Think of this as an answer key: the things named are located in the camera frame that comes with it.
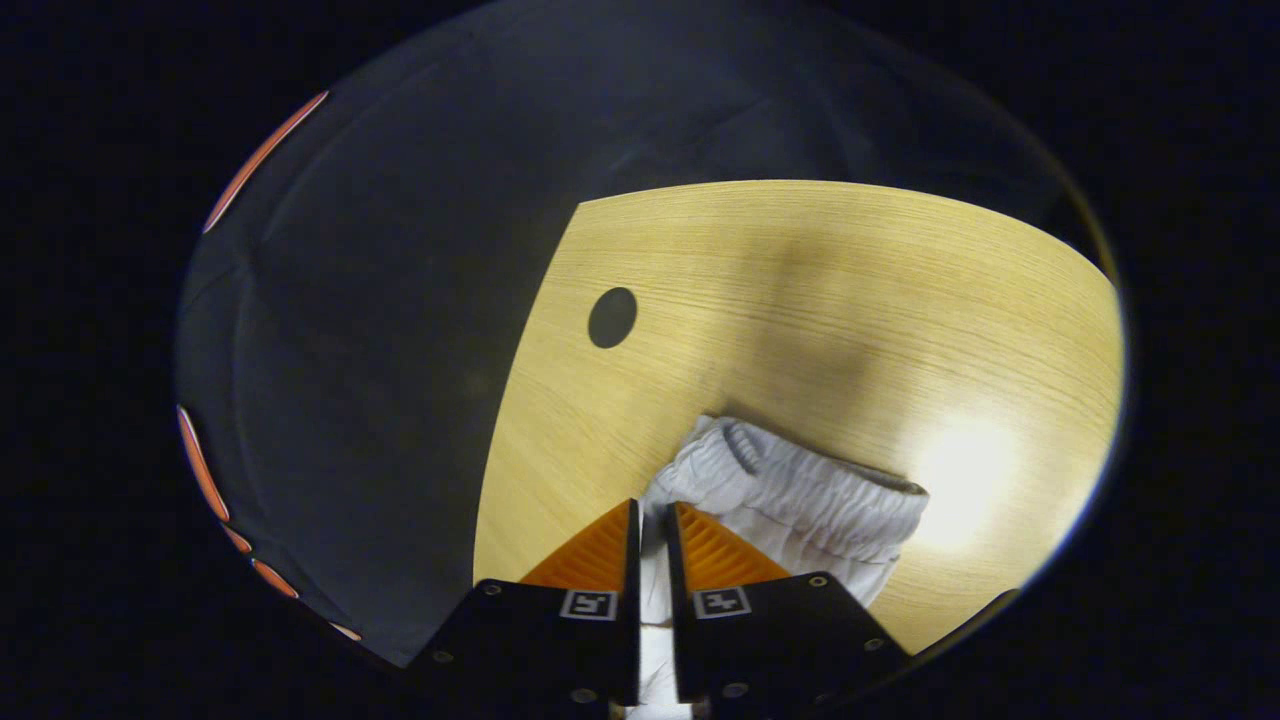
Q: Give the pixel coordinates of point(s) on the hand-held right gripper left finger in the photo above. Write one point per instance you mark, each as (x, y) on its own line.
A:
(560, 650)

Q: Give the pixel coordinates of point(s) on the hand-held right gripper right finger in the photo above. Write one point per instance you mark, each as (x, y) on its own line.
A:
(760, 650)

